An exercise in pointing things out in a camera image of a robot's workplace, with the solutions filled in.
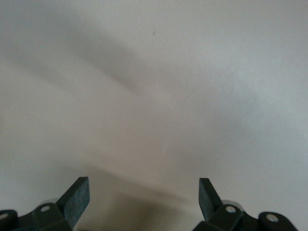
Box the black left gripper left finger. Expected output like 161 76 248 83
16 177 90 231

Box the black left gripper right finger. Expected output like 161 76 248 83
194 178 259 231

